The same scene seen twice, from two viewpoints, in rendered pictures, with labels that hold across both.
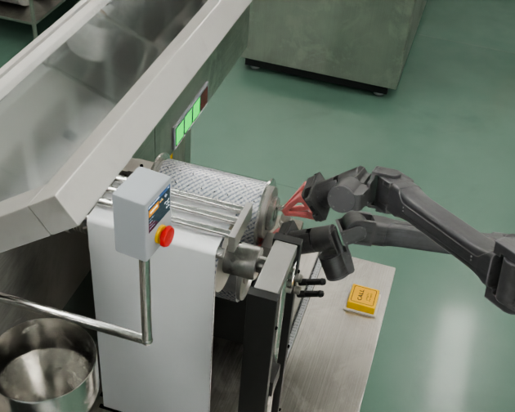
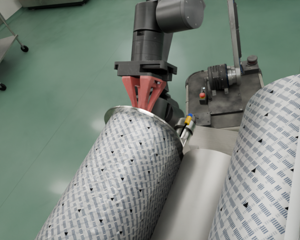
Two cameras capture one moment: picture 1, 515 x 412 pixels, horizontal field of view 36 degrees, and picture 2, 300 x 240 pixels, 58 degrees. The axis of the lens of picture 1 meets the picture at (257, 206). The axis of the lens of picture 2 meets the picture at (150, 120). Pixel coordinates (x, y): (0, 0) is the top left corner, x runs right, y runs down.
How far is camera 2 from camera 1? 1.40 m
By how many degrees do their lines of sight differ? 45
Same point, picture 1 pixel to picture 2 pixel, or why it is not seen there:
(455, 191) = (24, 141)
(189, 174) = (79, 217)
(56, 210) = not seen: outside the picture
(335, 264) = (176, 110)
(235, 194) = (134, 150)
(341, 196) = (192, 6)
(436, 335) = not seen: hidden behind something
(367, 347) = (207, 131)
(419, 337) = not seen: hidden behind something
